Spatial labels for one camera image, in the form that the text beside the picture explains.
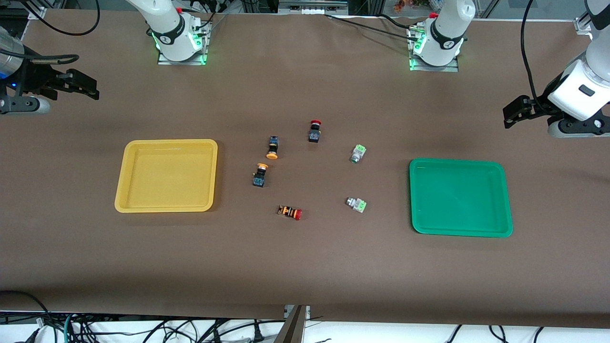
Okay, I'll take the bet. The short thin black cable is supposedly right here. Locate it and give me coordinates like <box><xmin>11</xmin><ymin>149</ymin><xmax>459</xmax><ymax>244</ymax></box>
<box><xmin>378</xmin><ymin>13</ymin><xmax>421</xmax><ymax>29</ymax></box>

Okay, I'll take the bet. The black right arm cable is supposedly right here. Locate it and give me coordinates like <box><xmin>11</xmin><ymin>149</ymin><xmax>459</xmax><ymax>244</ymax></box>
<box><xmin>14</xmin><ymin>0</ymin><xmax>101</xmax><ymax>65</ymax></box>

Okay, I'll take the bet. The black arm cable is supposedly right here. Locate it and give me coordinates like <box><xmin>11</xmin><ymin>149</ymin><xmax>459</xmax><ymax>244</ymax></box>
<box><xmin>14</xmin><ymin>0</ymin><xmax>101</xmax><ymax>65</ymax></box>
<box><xmin>520</xmin><ymin>0</ymin><xmax>549</xmax><ymax>108</ymax></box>

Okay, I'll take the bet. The brown table leg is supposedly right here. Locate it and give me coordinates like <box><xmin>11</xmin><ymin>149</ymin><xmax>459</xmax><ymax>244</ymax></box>
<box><xmin>274</xmin><ymin>305</ymin><xmax>308</xmax><ymax>343</ymax></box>

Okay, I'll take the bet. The black arched cable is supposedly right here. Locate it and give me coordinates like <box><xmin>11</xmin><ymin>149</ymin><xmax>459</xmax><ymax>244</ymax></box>
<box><xmin>0</xmin><ymin>290</ymin><xmax>51</xmax><ymax>334</ymax></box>

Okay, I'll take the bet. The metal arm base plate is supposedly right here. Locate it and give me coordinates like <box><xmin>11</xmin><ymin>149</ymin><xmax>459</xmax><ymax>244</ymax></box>
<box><xmin>156</xmin><ymin>21</ymin><xmax>211</xmax><ymax>66</ymax></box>
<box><xmin>407</xmin><ymin>26</ymin><xmax>460</xmax><ymax>73</ymax></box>

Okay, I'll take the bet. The silver aluminium rail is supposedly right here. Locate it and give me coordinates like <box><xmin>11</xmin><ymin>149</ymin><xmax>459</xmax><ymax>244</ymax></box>
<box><xmin>279</xmin><ymin>0</ymin><xmax>349</xmax><ymax>15</ymax></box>

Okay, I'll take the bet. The long thin black cable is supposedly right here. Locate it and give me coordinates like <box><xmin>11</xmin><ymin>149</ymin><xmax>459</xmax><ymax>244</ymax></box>
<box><xmin>324</xmin><ymin>13</ymin><xmax>413</xmax><ymax>36</ymax></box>

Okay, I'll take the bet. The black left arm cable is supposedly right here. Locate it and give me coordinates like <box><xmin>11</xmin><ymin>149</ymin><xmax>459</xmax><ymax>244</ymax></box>
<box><xmin>520</xmin><ymin>0</ymin><xmax>549</xmax><ymax>108</ymax></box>

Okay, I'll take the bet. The brown table cover mat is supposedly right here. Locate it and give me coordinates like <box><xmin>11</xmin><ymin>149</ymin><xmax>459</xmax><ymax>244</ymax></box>
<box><xmin>0</xmin><ymin>10</ymin><xmax>610</xmax><ymax>329</ymax></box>

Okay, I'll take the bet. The red button orange striped body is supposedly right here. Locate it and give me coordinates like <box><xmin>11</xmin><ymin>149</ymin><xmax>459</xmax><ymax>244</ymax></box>
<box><xmin>278</xmin><ymin>204</ymin><xmax>303</xmax><ymax>221</ymax></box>

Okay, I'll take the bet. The yellow plastic tray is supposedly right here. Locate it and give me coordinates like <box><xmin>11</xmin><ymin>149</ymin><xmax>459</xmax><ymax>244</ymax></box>
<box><xmin>114</xmin><ymin>139</ymin><xmax>219</xmax><ymax>213</ymax></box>

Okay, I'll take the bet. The green plastic tray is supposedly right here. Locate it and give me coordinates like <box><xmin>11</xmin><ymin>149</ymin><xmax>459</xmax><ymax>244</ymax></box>
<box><xmin>409</xmin><ymin>159</ymin><xmax>514</xmax><ymax>238</ymax></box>

